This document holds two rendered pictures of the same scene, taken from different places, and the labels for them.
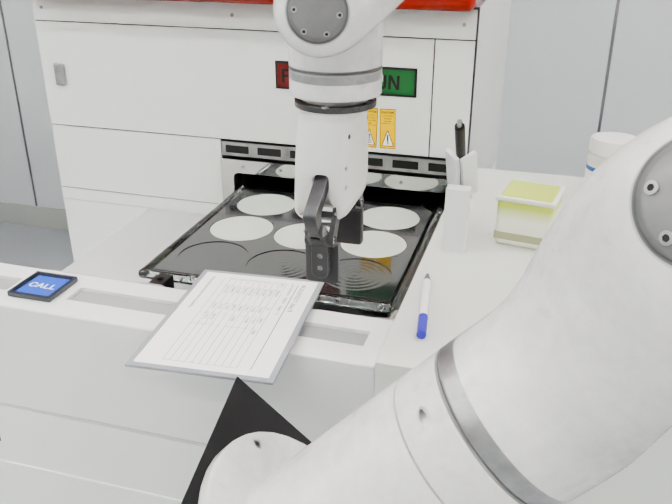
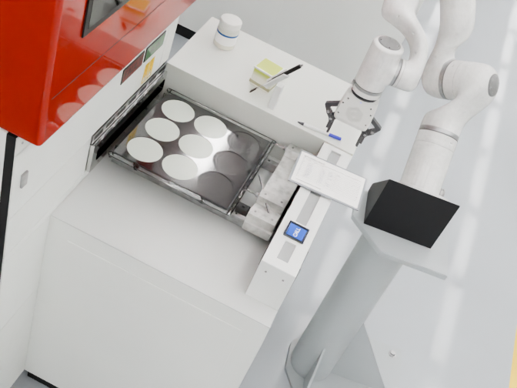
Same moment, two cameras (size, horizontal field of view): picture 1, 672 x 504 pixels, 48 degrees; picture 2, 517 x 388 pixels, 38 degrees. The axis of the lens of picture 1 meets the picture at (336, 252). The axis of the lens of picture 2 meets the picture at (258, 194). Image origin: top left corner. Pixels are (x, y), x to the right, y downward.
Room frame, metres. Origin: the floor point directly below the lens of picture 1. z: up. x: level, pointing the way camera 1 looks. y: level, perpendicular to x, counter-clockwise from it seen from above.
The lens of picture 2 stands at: (1.18, 1.70, 2.28)
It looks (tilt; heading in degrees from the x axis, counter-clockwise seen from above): 42 degrees down; 259
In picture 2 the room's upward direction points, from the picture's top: 23 degrees clockwise
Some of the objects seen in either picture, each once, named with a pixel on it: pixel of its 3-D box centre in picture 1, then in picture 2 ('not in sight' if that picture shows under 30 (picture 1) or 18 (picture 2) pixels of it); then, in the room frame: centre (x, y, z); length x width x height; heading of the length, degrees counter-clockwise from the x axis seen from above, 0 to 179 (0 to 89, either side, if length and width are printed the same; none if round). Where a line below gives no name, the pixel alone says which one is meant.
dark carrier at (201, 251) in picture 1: (306, 237); (195, 146); (1.07, 0.05, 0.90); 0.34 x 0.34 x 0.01; 74
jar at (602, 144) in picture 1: (610, 169); (227, 31); (1.06, -0.41, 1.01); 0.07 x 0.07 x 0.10
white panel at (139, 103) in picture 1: (243, 115); (100, 112); (1.34, 0.17, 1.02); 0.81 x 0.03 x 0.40; 73
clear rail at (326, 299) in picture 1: (263, 290); (252, 175); (0.90, 0.10, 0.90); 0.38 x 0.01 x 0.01; 73
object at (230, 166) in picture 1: (335, 193); (128, 117); (1.28, 0.00, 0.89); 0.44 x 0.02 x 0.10; 73
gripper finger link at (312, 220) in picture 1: (321, 198); (368, 122); (0.64, 0.01, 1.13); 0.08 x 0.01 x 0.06; 164
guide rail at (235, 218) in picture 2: not in sight; (192, 195); (1.05, 0.18, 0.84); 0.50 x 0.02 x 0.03; 163
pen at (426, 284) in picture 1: (424, 302); (319, 130); (0.73, -0.10, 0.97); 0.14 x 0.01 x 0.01; 171
